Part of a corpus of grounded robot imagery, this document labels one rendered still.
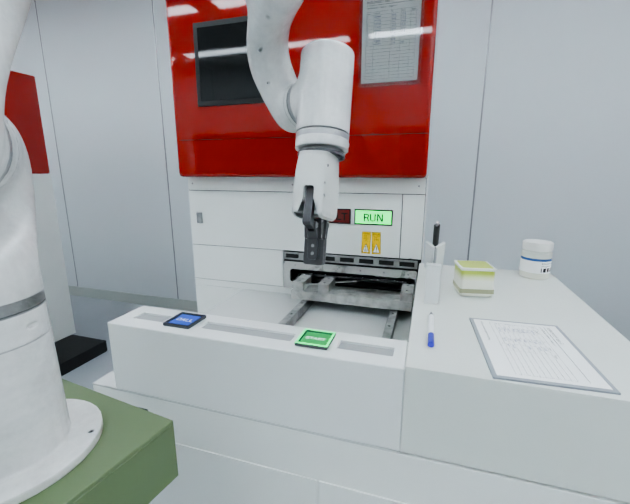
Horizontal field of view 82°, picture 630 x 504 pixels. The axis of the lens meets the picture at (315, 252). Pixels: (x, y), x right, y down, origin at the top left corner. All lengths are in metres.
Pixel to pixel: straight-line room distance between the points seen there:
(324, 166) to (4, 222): 0.40
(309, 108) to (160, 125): 2.87
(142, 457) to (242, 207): 0.89
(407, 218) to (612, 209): 1.85
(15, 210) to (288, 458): 0.54
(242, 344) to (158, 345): 0.17
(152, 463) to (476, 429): 0.44
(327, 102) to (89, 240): 3.67
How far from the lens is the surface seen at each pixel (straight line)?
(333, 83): 0.58
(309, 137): 0.56
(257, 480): 0.78
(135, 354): 0.78
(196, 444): 0.80
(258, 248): 1.28
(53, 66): 4.24
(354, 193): 1.14
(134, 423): 0.59
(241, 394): 0.68
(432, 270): 0.79
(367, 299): 1.07
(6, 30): 0.50
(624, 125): 2.81
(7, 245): 0.51
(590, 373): 0.65
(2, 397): 0.52
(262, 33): 0.62
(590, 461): 0.65
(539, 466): 0.65
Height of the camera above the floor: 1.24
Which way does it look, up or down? 13 degrees down
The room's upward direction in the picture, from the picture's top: straight up
